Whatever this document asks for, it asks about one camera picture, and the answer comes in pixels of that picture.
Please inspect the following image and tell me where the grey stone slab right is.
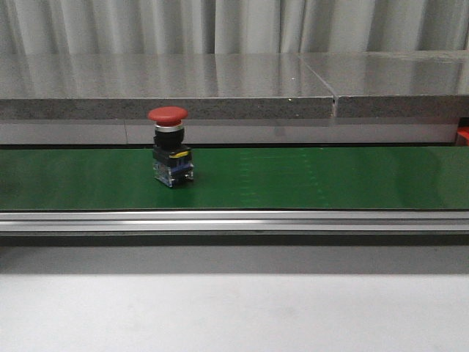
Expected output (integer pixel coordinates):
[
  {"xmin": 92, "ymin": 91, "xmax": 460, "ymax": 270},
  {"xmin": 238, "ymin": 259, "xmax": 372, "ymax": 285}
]
[{"xmin": 299, "ymin": 51, "xmax": 468, "ymax": 120}]

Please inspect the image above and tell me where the grey stone slab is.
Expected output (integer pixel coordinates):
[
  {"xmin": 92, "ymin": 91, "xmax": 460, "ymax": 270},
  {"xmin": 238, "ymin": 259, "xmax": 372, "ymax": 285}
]
[
  {"xmin": 299, "ymin": 51, "xmax": 468, "ymax": 120},
  {"xmin": 1, "ymin": 54, "xmax": 333, "ymax": 120}
]

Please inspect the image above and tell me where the grey stone slab left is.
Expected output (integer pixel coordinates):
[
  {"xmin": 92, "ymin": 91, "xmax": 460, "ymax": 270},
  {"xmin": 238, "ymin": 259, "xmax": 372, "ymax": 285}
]
[{"xmin": 1, "ymin": 54, "xmax": 333, "ymax": 120}]

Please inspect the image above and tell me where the green conveyor belt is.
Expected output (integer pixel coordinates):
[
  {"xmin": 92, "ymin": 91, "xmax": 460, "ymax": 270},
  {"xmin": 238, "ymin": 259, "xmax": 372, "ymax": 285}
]
[{"xmin": 1, "ymin": 147, "xmax": 468, "ymax": 210}]

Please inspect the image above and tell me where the red object at right edge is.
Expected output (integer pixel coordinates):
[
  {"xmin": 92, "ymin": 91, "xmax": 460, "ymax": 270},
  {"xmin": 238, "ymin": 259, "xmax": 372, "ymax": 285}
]
[{"xmin": 455, "ymin": 126, "xmax": 469, "ymax": 147}]

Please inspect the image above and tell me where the grey curtain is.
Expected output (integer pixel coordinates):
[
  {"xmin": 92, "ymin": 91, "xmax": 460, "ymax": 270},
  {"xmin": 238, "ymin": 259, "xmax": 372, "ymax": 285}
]
[{"xmin": 1, "ymin": 1, "xmax": 468, "ymax": 54}]

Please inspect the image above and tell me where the aluminium conveyor side rail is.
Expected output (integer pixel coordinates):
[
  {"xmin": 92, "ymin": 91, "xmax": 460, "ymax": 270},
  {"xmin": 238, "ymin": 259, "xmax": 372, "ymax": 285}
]
[{"xmin": 1, "ymin": 210, "xmax": 468, "ymax": 234}]

